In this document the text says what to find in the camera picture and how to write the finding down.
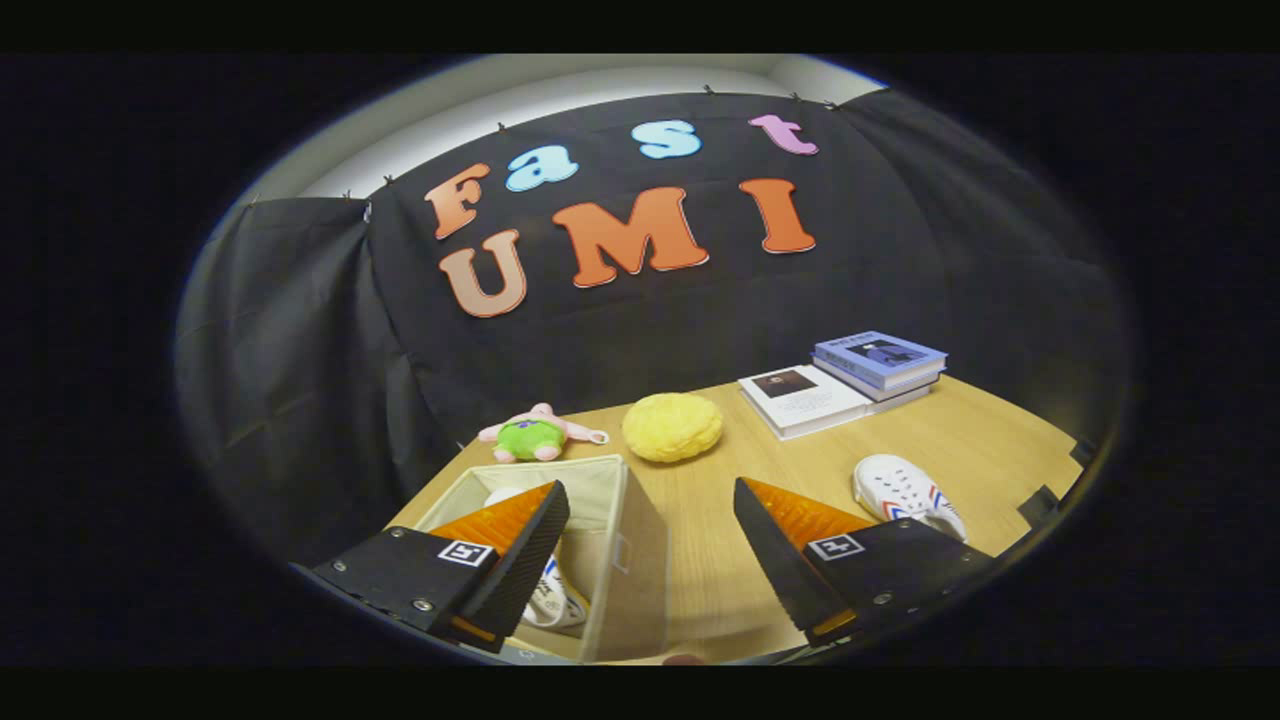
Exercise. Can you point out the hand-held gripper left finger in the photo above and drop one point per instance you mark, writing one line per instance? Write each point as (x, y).
(520, 560)

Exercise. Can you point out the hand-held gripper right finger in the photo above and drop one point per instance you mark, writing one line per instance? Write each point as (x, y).
(775, 560)

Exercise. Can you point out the white shoe with stripes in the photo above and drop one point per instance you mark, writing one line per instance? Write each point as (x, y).
(565, 605)
(905, 490)

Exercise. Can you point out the beige fabric storage box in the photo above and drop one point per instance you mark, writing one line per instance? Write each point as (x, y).
(640, 560)

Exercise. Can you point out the pink and green plush toy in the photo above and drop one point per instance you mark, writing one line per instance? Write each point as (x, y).
(530, 438)

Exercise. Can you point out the white book with dark photo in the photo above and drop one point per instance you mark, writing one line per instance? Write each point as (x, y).
(805, 398)

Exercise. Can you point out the yellow round plush ball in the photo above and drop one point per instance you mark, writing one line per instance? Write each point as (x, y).
(672, 428)

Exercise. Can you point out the plain white paperback book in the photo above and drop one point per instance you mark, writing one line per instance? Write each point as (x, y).
(905, 402)

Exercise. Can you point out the grey paperback book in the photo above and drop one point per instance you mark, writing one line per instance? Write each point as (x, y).
(895, 390)

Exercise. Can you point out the blue cover book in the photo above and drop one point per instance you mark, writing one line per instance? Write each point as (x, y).
(880, 355)

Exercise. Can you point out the black backdrop cloth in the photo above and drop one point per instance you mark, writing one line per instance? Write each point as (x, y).
(900, 300)

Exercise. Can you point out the black table edge bracket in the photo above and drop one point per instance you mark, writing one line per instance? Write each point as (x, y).
(1083, 452)
(1040, 503)

